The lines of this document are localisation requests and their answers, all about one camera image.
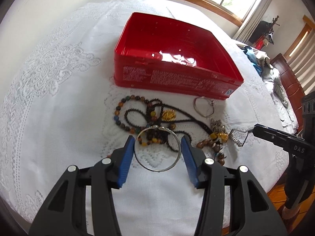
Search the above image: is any silver bangle bracelet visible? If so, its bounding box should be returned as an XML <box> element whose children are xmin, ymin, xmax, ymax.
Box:
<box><xmin>133</xmin><ymin>124</ymin><xmax>183</xmax><ymax>172</ymax></box>

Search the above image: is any thin silver hoop ring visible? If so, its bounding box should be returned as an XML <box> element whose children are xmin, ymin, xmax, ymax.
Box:
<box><xmin>193</xmin><ymin>96</ymin><xmax>216</xmax><ymax>118</ymax></box>

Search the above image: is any black cord gold pendant necklace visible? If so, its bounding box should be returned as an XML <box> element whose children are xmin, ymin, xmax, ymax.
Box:
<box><xmin>147</xmin><ymin>101</ymin><xmax>214</xmax><ymax>136</ymax></box>

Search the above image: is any coat rack with clothes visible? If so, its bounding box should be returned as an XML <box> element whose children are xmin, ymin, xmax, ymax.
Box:
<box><xmin>249</xmin><ymin>16</ymin><xmax>280</xmax><ymax>50</ymax></box>

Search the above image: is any black bead necklace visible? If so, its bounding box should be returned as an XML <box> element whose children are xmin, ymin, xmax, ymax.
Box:
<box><xmin>124</xmin><ymin>99</ymin><xmax>194</xmax><ymax>153</ymax></box>

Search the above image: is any pile of clothes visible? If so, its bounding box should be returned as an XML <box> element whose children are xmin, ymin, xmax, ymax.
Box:
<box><xmin>235</xmin><ymin>41</ymin><xmax>298</xmax><ymax>134</ymax></box>

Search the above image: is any red tin box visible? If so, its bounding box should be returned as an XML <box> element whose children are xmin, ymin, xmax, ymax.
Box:
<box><xmin>114</xmin><ymin>12</ymin><xmax>244</xmax><ymax>100</ymax></box>

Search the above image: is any grey curtain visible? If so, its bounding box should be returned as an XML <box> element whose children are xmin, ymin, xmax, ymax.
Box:
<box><xmin>232</xmin><ymin>0</ymin><xmax>272</xmax><ymax>43</ymax></box>

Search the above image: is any gold pixiu cord pendant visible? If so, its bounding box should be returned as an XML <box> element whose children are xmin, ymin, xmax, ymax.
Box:
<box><xmin>210</xmin><ymin>119</ymin><xmax>229</xmax><ymax>143</ymax></box>

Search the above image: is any dark wooden headboard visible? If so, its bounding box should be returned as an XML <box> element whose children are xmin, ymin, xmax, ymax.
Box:
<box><xmin>271</xmin><ymin>53</ymin><xmax>305</xmax><ymax>133</ymax></box>

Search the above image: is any large brown bead bracelet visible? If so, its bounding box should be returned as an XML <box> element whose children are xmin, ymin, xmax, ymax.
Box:
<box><xmin>196</xmin><ymin>138</ymin><xmax>226</xmax><ymax>166</ymax></box>

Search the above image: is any multicolour bead bracelet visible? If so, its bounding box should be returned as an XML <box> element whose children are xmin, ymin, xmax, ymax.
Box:
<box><xmin>113</xmin><ymin>95</ymin><xmax>165</xmax><ymax>147</ymax></box>

